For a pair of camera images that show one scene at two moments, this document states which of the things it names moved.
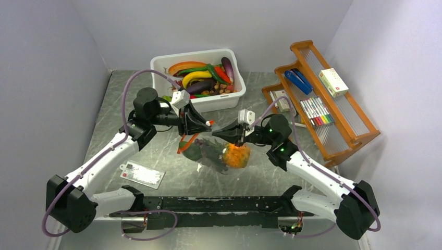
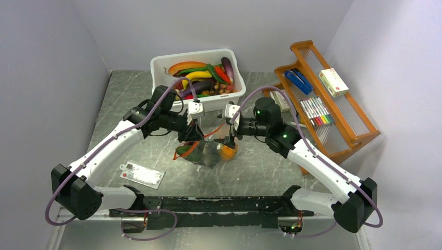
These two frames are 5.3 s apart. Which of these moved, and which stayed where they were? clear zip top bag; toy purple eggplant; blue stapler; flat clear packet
Moved: clear zip top bag
Stayed: blue stapler; flat clear packet; toy purple eggplant
